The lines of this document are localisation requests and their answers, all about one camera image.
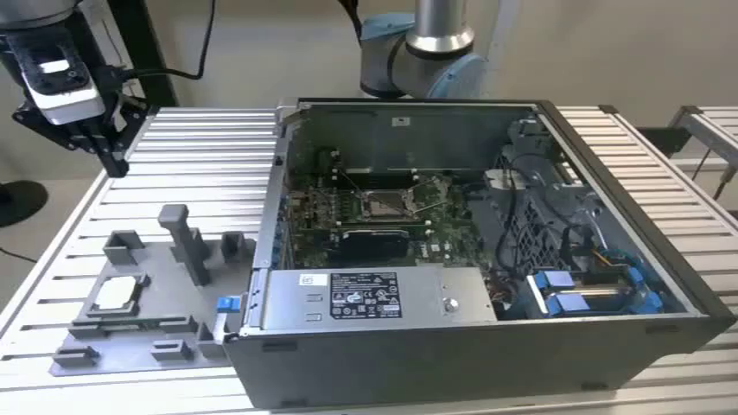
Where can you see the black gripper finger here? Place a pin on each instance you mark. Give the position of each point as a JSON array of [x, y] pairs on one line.
[[130, 121], [57, 136]]

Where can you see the silver square CPU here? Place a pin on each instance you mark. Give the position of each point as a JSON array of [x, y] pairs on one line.
[[116, 293]]

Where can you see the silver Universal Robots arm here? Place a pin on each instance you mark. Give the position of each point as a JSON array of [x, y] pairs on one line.
[[440, 26]]

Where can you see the black RAM slot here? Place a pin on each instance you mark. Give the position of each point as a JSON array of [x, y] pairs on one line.
[[383, 222], [375, 176], [375, 169]]

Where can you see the CPU socket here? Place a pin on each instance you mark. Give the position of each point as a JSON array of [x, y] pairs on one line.
[[384, 204]]

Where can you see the black round floor base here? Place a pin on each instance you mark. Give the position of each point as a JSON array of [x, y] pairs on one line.
[[20, 203]]

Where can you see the thin metal locking lever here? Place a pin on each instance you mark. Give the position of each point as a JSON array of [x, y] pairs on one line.
[[351, 180]]

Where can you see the blue case latch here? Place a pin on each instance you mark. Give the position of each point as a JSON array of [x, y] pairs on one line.
[[226, 303]]

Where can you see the grey parts rack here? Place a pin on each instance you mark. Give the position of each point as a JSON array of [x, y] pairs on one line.
[[144, 346]]

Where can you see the black power supply label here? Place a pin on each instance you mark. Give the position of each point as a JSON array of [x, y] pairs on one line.
[[363, 296]]

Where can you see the green motherboard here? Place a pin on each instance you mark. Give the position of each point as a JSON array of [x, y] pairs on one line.
[[455, 242]]

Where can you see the silver power supply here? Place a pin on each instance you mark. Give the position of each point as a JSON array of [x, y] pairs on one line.
[[461, 276]]

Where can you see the black perforated drive cage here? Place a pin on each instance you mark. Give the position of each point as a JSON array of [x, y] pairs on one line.
[[533, 242]]

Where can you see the dark grey PC case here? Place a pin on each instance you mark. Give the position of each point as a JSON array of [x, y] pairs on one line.
[[432, 367]]

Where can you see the hard disk in blue carrier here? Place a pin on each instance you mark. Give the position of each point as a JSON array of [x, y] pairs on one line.
[[599, 296]]

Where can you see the metal slat side table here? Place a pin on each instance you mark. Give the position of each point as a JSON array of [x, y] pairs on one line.
[[706, 125]]

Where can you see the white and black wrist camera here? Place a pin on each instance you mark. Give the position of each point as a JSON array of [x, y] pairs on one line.
[[69, 104]]

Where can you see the black metal post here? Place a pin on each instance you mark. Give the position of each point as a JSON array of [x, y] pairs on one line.
[[150, 43]]

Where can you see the white sticker on case wall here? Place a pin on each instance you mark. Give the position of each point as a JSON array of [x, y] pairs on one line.
[[400, 121]]

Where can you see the black table bracket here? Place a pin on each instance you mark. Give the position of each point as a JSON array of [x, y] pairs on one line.
[[663, 140]]

